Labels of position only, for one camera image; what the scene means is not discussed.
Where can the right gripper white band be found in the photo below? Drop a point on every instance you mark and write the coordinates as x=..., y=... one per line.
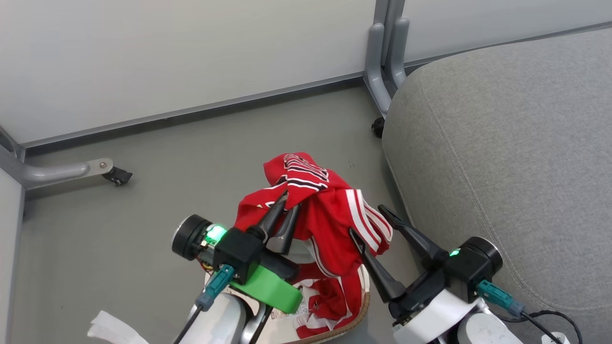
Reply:
x=447, y=286

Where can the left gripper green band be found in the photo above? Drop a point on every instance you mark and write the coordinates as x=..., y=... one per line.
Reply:
x=239, y=251

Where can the red white-striped sports garment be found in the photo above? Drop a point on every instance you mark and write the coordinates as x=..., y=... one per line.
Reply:
x=330, y=215

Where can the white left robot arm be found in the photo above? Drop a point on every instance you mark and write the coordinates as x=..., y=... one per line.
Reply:
x=220, y=321

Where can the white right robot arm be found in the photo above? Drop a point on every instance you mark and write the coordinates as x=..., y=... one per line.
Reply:
x=485, y=330

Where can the white laundry basket brown rim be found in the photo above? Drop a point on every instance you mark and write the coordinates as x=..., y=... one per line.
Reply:
x=365, y=306

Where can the white printed cloth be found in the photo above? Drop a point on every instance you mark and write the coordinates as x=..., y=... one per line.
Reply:
x=287, y=327

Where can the black caster wheel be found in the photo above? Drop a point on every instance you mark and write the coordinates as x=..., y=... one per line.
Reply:
x=118, y=177
x=378, y=127

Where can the grey fabric sofa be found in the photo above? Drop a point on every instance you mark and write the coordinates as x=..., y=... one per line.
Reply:
x=502, y=143

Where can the white round robot part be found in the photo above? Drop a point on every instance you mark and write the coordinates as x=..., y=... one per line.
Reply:
x=554, y=338

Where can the white crumpled paper strip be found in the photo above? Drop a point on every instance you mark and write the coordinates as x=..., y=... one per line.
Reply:
x=112, y=329

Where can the grey metal partition foot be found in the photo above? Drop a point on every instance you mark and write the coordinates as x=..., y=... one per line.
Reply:
x=57, y=172

